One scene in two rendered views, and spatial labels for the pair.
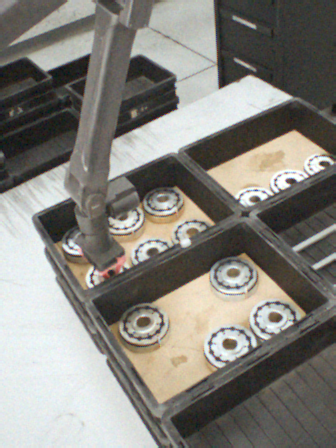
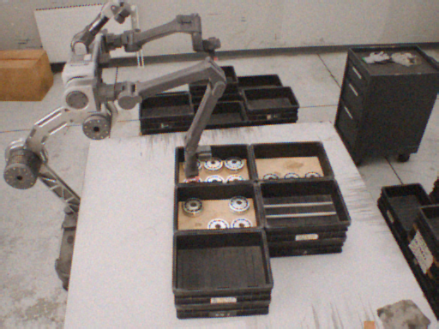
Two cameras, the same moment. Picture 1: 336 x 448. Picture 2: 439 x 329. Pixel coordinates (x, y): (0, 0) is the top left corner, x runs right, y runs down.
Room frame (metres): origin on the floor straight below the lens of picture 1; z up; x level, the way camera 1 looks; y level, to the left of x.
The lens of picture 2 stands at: (-0.60, -0.57, 2.37)
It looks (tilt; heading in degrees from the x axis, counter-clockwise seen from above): 41 degrees down; 23
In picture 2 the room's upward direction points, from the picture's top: 1 degrees counter-clockwise
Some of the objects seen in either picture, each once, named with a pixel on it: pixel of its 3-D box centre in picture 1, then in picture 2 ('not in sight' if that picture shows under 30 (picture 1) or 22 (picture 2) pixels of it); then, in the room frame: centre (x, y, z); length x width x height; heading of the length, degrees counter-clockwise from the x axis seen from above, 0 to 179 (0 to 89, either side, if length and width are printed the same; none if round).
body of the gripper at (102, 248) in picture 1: (97, 238); (190, 164); (0.83, 0.15, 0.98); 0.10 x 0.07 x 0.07; 32
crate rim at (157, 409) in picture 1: (207, 304); (217, 207); (0.67, -0.05, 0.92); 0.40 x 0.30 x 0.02; 115
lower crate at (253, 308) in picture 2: not in sight; (220, 282); (0.40, -0.18, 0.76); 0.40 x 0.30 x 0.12; 115
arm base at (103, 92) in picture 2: not in sight; (105, 92); (0.63, 0.43, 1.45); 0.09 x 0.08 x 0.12; 29
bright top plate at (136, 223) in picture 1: (123, 219); (213, 164); (1.01, 0.11, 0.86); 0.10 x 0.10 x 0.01
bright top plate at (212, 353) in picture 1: (230, 346); (218, 227); (0.61, -0.08, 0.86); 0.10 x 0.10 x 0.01
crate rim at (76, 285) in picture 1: (134, 218); (213, 164); (0.94, 0.08, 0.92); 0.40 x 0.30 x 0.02; 115
